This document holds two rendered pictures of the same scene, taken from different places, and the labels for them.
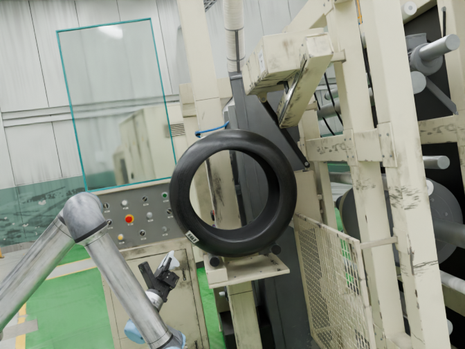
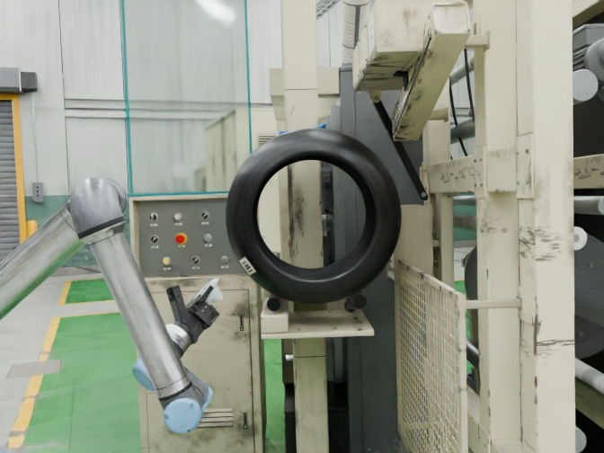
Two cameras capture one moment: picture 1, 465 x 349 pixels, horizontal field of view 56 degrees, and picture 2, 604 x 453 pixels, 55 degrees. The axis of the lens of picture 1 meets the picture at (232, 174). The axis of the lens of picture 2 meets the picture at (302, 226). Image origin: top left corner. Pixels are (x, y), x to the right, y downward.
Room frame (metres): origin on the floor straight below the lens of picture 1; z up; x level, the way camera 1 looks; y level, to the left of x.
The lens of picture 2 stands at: (0.06, -0.13, 1.25)
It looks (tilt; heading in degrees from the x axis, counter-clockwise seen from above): 3 degrees down; 5
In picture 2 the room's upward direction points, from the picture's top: 2 degrees counter-clockwise
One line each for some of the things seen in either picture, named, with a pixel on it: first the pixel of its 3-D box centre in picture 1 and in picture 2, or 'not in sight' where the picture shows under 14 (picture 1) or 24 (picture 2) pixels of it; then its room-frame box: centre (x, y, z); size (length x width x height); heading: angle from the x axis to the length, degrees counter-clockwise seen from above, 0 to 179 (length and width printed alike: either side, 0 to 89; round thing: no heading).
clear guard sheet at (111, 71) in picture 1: (118, 104); (187, 86); (2.61, 0.59, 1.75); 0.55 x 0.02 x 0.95; 96
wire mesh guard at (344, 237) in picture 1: (329, 299); (422, 379); (1.92, -0.33, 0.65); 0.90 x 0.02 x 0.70; 6
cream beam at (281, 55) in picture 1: (278, 66); (398, 51); (2.02, -0.29, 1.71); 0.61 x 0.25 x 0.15; 6
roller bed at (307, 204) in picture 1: (299, 199); (407, 243); (2.37, -0.33, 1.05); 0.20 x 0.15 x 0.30; 6
